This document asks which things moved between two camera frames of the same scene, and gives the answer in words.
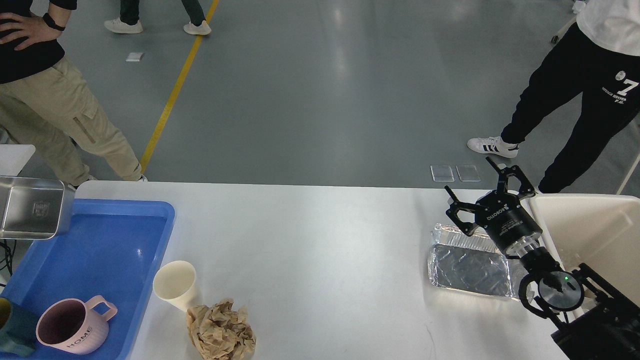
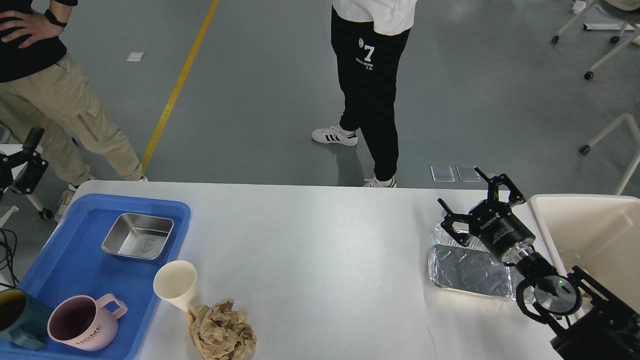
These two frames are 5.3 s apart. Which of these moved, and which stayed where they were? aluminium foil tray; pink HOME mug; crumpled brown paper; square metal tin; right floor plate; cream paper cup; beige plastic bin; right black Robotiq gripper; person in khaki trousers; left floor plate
Moved: square metal tin; right black Robotiq gripper; pink HOME mug
Stayed: left floor plate; crumpled brown paper; beige plastic bin; cream paper cup; right floor plate; person in khaki trousers; aluminium foil tray
